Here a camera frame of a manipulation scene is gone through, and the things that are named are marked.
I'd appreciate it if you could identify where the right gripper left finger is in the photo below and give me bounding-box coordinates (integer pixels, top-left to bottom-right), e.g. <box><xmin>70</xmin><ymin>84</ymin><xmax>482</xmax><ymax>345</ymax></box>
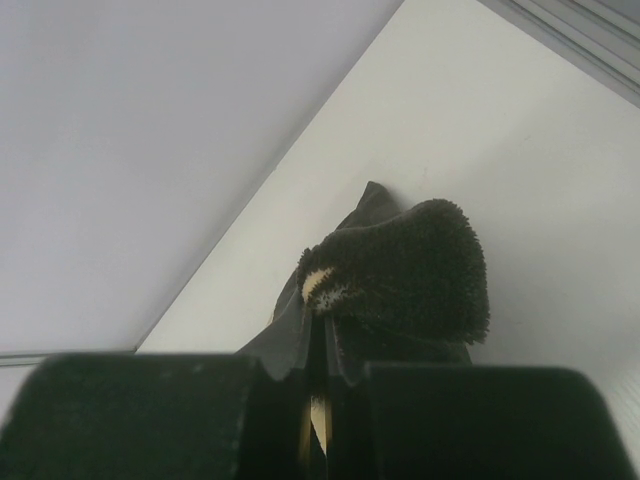
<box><xmin>0</xmin><ymin>292</ymin><xmax>314</xmax><ymax>480</ymax></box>

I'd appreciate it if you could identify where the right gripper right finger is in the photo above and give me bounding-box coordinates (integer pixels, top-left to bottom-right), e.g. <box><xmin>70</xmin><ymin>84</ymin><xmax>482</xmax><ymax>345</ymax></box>
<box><xmin>323</xmin><ymin>317</ymin><xmax>640</xmax><ymax>480</ymax></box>

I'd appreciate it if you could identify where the black pillowcase with beige flowers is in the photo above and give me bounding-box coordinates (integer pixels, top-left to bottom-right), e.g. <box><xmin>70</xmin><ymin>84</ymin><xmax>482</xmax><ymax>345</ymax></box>
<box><xmin>269</xmin><ymin>180</ymin><xmax>491</xmax><ymax>464</ymax></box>

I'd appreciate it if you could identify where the right aluminium frame post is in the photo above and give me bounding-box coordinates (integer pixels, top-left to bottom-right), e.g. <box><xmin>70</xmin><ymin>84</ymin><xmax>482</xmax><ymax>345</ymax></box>
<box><xmin>483</xmin><ymin>0</ymin><xmax>639</xmax><ymax>106</ymax></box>

